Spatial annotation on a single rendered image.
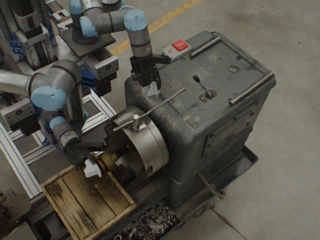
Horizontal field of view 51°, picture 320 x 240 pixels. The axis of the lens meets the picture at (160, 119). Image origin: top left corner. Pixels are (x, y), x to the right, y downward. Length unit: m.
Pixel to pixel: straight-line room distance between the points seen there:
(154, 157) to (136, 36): 0.51
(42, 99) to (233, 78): 0.83
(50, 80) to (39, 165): 1.32
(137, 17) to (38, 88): 0.45
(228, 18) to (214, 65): 2.42
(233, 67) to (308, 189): 1.51
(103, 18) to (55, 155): 1.50
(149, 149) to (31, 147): 1.42
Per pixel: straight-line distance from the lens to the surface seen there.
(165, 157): 1.46
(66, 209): 1.64
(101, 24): 1.27
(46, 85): 1.32
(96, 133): 2.63
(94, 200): 1.64
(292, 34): 4.03
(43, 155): 2.59
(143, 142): 1.38
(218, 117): 1.43
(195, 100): 1.47
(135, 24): 1.19
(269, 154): 2.93
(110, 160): 1.46
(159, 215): 1.94
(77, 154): 1.49
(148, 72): 1.27
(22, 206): 1.55
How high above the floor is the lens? 2.39
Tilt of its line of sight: 55 degrees down
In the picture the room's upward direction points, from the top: 4 degrees clockwise
